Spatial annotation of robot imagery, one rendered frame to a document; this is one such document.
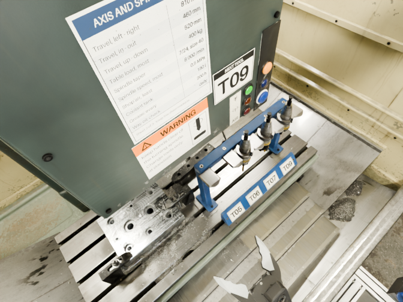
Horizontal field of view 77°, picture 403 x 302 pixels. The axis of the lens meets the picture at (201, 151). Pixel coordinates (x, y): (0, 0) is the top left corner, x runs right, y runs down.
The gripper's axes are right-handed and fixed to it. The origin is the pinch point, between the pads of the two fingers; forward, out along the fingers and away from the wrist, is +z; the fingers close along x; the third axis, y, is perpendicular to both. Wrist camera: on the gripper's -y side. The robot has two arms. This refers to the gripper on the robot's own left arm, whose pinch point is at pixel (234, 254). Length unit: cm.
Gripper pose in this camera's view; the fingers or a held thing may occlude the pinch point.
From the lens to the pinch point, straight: 71.4
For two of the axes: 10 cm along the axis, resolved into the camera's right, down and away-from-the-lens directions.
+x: 7.6, -5.8, 2.9
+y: 0.9, 5.4, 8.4
